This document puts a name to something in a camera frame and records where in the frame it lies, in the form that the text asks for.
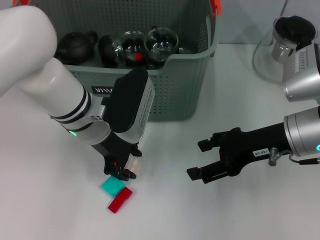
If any dark red rectangular block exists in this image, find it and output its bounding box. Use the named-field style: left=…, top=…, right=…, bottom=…
left=107, top=187, right=133, bottom=214

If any glass teacup black sleeve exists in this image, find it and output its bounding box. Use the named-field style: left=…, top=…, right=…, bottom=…
left=119, top=30, right=148, bottom=70
left=143, top=26, right=180, bottom=63
left=97, top=34, right=124, bottom=69
left=146, top=47, right=186, bottom=71

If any teal square block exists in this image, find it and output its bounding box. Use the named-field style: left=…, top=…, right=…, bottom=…
left=100, top=176, right=126, bottom=198

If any glass pitcher black handle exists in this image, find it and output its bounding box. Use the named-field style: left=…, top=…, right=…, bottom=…
left=252, top=15, right=317, bottom=85

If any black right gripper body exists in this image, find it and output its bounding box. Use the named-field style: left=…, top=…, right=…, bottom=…
left=218, top=122, right=289, bottom=177

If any black clay teapot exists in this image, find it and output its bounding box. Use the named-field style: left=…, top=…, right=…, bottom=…
left=54, top=31, right=99, bottom=65

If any silver cable connector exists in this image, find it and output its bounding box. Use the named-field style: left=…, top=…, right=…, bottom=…
left=268, top=147, right=293, bottom=166

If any grey-green perforated storage bin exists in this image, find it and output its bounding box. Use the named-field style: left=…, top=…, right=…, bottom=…
left=32, top=0, right=222, bottom=123

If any dark arm cable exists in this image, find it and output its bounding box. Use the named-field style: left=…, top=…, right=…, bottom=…
left=288, top=152, right=320, bottom=166

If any clear white plastic block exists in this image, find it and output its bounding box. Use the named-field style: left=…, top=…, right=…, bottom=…
left=124, top=155, right=141, bottom=176

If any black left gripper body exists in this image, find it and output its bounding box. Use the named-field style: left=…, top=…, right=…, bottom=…
left=91, top=131, right=140, bottom=175

